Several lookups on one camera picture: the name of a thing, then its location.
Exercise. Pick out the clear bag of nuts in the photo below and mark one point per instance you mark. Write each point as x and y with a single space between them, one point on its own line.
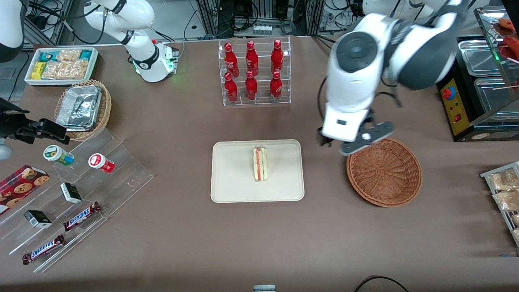
502 180
507 200
515 220

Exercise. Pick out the clear bag of crackers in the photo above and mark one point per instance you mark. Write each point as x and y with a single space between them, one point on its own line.
69 54
67 69

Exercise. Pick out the metal equipment rack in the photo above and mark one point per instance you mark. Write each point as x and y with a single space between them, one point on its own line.
267 12

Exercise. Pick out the plastic-wrapped triangle sandwich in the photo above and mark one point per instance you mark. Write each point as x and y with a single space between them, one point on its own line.
260 164

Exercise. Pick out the white power strip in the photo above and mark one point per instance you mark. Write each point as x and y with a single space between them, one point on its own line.
262 30

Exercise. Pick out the small black carton box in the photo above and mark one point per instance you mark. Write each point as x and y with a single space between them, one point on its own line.
71 193
37 219

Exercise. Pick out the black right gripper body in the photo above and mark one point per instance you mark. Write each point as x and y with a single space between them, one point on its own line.
11 124

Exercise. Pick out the cream rectangular serving tray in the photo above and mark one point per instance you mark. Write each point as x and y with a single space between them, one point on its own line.
235 178

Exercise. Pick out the white plastic snack bin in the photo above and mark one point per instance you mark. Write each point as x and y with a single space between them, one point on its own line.
94 69

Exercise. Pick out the clear acrylic bottle rack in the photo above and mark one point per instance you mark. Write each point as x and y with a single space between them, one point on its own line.
263 101

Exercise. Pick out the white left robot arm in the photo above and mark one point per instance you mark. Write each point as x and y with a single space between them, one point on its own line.
352 81

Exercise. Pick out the black yellow-panel food warmer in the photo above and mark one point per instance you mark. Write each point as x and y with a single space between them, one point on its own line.
456 109

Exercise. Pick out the steel food pan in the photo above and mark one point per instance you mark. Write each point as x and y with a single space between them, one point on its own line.
496 95
480 56

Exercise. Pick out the small grey device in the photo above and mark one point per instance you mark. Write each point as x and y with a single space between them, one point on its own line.
264 288

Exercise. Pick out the stack of foil trays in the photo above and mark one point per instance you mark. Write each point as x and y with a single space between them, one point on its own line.
79 107

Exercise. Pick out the teal snack packet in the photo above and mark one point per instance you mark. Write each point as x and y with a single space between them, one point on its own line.
86 54
48 56

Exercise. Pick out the red cola bottle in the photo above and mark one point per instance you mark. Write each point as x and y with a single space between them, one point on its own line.
277 56
231 88
231 59
251 87
251 56
276 86

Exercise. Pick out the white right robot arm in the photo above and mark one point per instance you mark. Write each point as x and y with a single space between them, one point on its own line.
146 56

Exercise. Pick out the red-lidded snack jar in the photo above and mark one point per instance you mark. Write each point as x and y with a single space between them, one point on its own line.
100 162

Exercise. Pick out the yellow snack packet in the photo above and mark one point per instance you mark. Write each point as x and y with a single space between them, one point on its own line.
38 70

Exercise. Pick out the light tan wicker basket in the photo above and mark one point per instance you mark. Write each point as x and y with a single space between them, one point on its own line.
106 105

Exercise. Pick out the red tartan cookie box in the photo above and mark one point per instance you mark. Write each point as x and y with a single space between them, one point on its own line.
20 186

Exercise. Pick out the green sunflower-lidded jar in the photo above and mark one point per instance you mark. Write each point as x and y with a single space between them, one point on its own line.
56 154

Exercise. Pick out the clear acrylic stepped display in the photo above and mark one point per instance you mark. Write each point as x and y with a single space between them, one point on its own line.
121 178

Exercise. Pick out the brown Snickers bar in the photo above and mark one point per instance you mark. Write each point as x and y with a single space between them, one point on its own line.
81 217
43 249

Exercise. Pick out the brown round wicker basket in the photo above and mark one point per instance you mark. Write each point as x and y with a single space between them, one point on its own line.
385 174

